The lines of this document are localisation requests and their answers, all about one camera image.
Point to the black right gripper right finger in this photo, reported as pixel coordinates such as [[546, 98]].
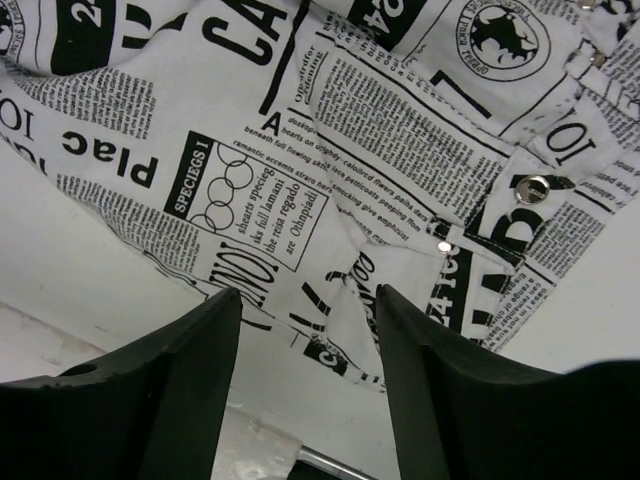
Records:
[[459, 411]]

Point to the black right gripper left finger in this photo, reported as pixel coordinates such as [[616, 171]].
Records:
[[152, 409]]

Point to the newspaper print trousers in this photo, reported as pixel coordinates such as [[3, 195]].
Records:
[[466, 153]]

